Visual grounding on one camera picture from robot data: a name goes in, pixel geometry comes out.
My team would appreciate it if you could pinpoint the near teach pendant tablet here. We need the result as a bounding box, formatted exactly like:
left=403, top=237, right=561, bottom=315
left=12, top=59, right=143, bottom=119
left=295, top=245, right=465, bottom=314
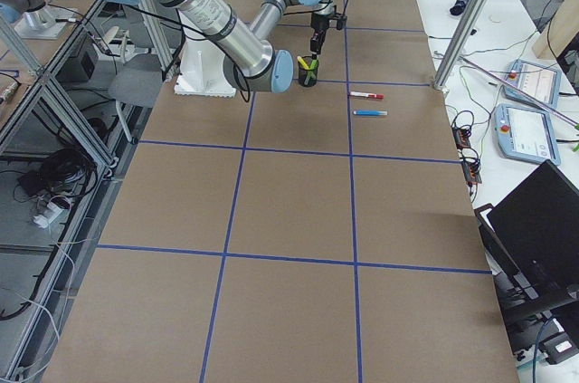
left=493, top=103, right=561, bottom=166

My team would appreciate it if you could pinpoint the black mesh pen cup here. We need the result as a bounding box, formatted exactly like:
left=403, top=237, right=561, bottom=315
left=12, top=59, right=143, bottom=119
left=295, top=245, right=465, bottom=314
left=297, top=56, right=318, bottom=87

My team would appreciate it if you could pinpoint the red white marker pen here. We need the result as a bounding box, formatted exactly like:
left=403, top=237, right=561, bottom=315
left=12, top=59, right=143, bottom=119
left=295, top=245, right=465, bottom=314
left=349, top=91, right=384, bottom=101

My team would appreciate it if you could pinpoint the green highlighter pen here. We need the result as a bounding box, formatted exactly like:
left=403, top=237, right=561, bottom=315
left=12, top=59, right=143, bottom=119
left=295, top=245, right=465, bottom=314
left=304, top=59, right=318, bottom=87

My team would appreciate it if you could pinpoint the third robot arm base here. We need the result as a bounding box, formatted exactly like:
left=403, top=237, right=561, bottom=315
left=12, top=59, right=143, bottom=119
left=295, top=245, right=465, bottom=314
left=1, top=0, right=65, bottom=40

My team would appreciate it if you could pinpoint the grey office chair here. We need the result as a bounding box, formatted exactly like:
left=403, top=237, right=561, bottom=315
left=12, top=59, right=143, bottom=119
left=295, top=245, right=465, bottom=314
left=108, top=5, right=164, bottom=144

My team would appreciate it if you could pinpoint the orange black usb hub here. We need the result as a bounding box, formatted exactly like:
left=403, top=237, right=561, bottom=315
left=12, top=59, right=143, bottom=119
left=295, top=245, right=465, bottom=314
left=452, top=128, right=471, bottom=149

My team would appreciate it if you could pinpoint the teach pendant tablet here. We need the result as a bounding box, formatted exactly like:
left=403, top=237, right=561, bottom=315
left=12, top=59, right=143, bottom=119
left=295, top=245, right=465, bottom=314
left=493, top=103, right=561, bottom=166
left=503, top=59, right=562, bottom=108

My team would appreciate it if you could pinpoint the aluminium table frame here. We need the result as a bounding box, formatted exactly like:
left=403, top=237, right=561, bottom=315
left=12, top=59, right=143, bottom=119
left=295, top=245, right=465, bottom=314
left=1, top=0, right=146, bottom=382

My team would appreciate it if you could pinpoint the black laptop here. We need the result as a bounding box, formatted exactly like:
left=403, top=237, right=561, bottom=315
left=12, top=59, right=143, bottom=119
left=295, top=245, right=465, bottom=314
left=477, top=158, right=579, bottom=311

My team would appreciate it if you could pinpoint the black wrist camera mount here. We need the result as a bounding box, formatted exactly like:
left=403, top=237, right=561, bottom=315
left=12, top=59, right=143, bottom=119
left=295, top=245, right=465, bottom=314
left=328, top=13, right=347, bottom=31

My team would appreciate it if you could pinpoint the far teach pendant tablet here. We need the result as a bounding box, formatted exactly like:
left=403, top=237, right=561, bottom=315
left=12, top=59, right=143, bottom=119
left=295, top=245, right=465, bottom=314
left=503, top=59, right=562, bottom=108

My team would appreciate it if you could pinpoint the tangled black cables bundle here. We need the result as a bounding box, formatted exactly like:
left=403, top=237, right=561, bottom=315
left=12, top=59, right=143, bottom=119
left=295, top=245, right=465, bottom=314
left=13, top=147, right=99, bottom=203

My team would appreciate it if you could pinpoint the blue marker pen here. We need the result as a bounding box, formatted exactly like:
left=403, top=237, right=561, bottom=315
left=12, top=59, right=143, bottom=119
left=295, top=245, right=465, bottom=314
left=353, top=110, right=388, bottom=117

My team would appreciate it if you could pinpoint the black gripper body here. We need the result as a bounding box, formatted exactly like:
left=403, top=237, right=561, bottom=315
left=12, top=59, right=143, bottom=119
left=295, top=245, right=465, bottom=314
left=310, top=14, right=329, bottom=46

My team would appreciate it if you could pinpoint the yellow highlighter pen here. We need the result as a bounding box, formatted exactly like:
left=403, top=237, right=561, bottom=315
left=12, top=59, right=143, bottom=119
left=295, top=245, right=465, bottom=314
left=297, top=55, right=313, bottom=71

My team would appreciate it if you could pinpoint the brown paper table cover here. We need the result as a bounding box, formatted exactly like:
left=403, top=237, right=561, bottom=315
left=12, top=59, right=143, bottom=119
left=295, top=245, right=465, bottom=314
left=43, top=0, right=517, bottom=382

